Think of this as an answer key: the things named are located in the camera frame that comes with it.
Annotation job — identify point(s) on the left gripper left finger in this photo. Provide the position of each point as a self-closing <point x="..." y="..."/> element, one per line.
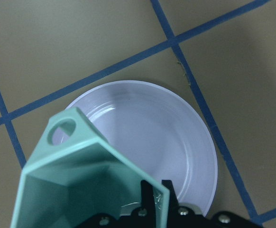
<point x="143" y="216"/>

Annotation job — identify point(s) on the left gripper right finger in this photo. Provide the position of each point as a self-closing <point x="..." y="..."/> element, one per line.
<point x="182" y="215"/>

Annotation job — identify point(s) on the mint green faceted cup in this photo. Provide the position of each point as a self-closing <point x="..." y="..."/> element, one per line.
<point x="74" y="173"/>

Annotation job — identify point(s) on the lilac plate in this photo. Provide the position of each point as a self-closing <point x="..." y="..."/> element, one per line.
<point x="159" y="132"/>

